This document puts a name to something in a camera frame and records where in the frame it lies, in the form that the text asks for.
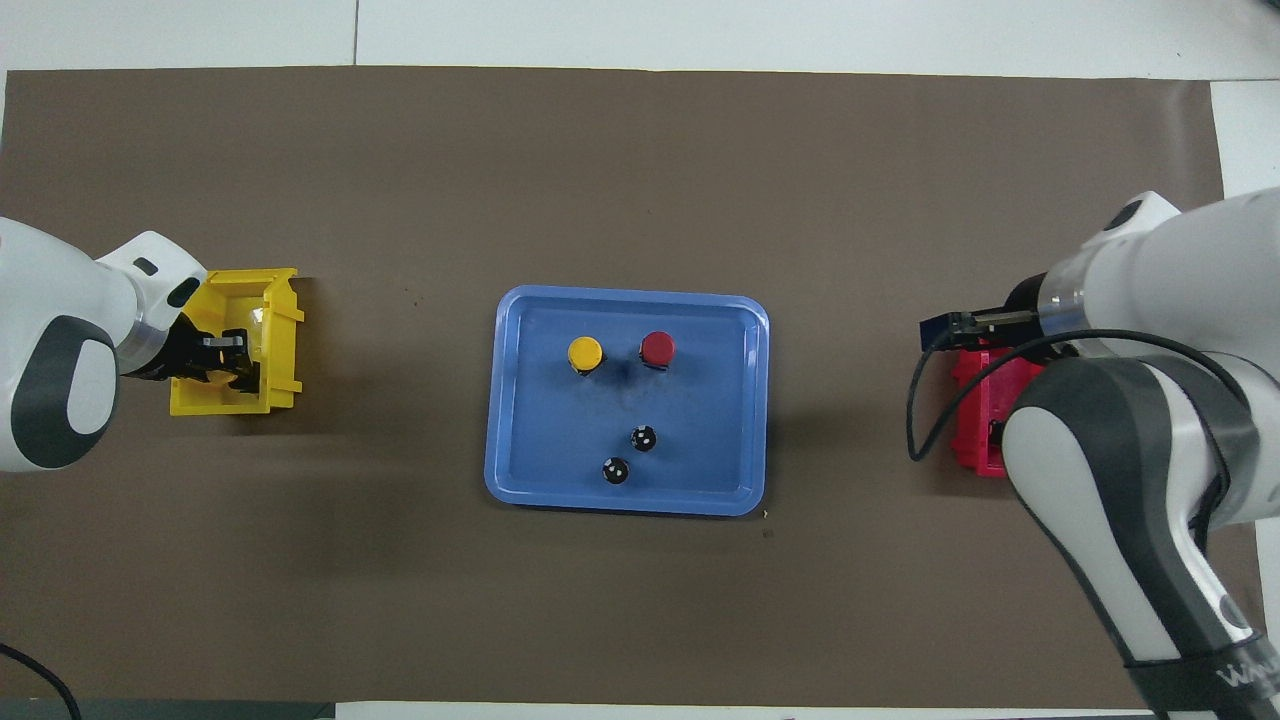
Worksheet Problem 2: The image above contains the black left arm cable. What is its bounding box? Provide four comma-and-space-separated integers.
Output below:
0, 643, 83, 720

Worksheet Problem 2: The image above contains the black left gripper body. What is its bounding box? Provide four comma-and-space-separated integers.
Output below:
122, 314, 203, 384

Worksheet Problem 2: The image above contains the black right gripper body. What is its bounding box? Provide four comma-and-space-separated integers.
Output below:
1003, 272, 1053, 347

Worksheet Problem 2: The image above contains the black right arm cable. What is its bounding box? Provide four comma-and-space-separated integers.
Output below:
906, 328, 1280, 541

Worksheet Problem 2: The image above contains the black printed velcro strap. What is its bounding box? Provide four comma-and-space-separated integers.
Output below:
1122, 640, 1280, 720

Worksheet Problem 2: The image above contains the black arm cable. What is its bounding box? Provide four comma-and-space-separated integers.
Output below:
0, 643, 83, 720
906, 328, 1280, 541

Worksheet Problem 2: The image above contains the yellow plastic bin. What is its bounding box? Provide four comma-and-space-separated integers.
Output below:
169, 267, 305, 417

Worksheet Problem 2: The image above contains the red plastic bin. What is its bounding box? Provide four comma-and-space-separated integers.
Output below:
948, 340, 1047, 479

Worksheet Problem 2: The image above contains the brown table mat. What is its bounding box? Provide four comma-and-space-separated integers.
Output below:
0, 66, 1271, 709

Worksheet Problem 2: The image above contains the blue plastic tray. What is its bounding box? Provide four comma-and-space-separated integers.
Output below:
484, 285, 771, 518

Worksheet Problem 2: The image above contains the dark grey velcro strap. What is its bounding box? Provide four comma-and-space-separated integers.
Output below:
1150, 355, 1263, 536

